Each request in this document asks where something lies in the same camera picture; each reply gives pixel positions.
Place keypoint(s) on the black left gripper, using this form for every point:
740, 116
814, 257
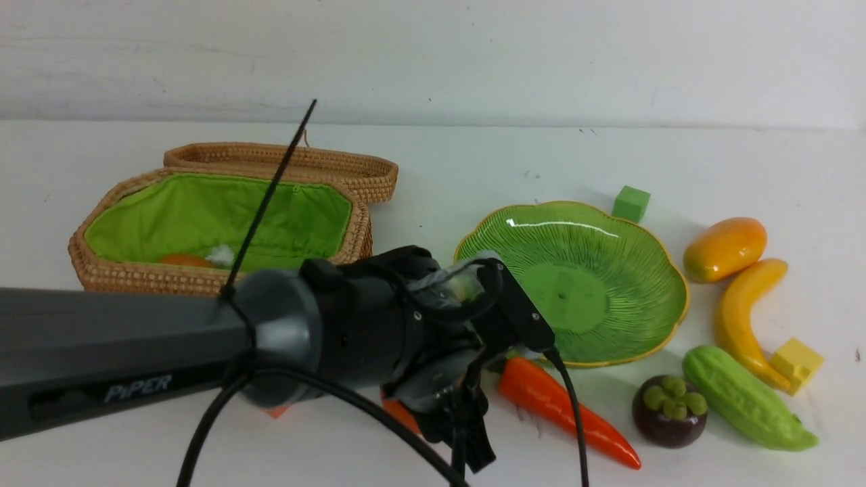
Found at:
441, 389

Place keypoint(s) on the orange toy persimmon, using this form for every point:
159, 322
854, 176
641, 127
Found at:
400, 413

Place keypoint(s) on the orange toy carrot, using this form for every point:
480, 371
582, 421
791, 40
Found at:
529, 387

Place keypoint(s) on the purple toy mangosteen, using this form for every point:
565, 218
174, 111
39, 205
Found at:
669, 411

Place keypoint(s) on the brown toy potato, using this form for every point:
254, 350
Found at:
186, 260

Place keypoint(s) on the green toy bitter gourd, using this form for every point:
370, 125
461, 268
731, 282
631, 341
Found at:
747, 404

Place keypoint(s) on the orange yellow toy mango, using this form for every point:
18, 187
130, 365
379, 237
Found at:
724, 249

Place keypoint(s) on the yellow toy banana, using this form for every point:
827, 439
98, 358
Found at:
733, 330

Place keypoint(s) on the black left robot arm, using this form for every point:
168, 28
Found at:
398, 321

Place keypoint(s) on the orange foam cube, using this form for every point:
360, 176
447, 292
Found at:
276, 412

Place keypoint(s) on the green leaf-shaped glass plate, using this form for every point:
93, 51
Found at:
607, 287

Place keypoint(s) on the woven wicker basket lid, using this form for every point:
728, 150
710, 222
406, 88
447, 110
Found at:
372, 179

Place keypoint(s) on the green foam cube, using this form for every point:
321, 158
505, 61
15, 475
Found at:
631, 204

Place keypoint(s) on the woven wicker basket green lining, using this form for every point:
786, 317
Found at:
208, 213

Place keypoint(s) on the yellow foam block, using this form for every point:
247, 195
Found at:
797, 362

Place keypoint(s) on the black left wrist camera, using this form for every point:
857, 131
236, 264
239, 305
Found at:
512, 321

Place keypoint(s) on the black cable tie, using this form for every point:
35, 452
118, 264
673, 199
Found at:
267, 196

